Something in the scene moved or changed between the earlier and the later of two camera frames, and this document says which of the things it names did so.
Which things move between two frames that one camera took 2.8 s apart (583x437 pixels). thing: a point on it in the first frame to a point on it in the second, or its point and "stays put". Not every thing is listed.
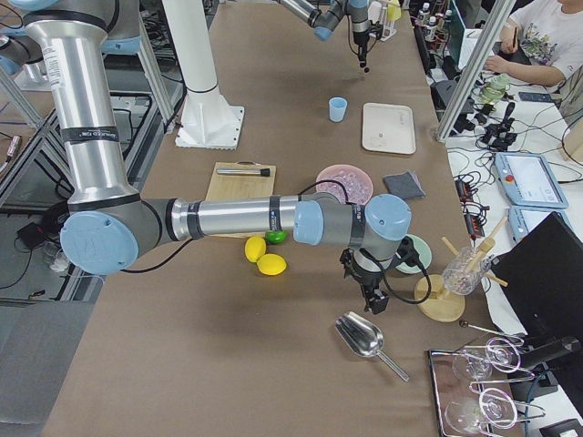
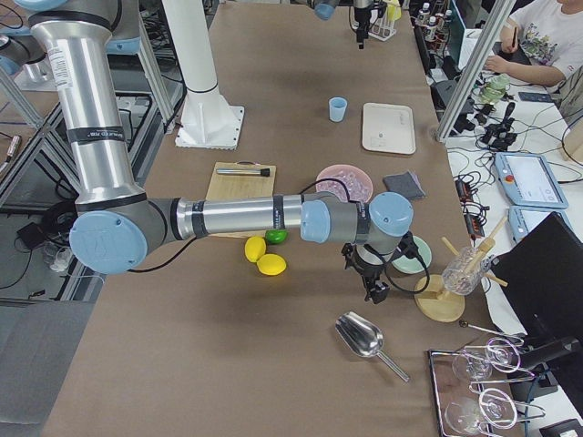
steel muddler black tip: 265,172 stays put
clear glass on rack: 461,276 stays put
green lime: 276,237 stays put
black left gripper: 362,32 to 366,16
